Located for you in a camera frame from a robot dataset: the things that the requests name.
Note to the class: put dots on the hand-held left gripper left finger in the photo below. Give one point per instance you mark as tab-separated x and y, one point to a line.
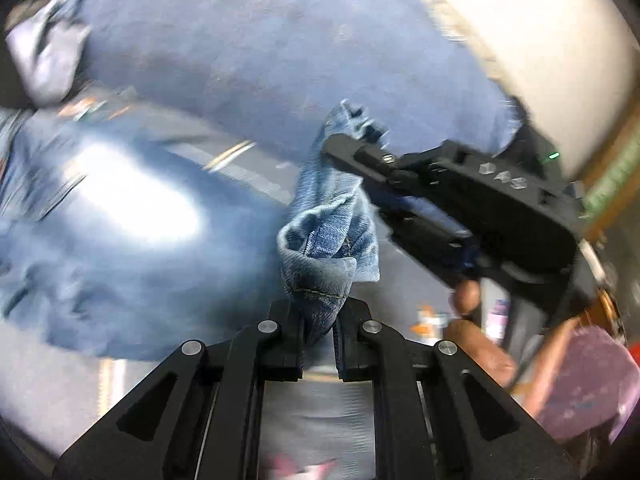
286	356

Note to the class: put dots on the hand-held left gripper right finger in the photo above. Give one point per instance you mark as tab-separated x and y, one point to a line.
352	356

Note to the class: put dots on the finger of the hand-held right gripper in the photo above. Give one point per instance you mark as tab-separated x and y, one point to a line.
360	155
425	237

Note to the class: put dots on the blue denim pants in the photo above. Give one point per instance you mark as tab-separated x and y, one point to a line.
150	240

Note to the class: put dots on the person's right forearm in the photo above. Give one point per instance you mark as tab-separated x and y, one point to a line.
547	365

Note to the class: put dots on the person's right hand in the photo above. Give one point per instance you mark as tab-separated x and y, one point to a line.
480	355

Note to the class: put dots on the green patterned cloth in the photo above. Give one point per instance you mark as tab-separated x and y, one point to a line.
617	180

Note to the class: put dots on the light blue cloth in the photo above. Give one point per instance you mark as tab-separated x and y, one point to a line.
280	45

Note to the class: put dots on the white rounded cushion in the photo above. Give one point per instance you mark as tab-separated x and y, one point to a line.
540	45

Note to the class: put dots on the purple sleeve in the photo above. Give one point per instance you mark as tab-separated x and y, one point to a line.
590	380

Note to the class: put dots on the white grey crumpled cloth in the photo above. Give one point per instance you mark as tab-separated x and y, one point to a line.
47	55

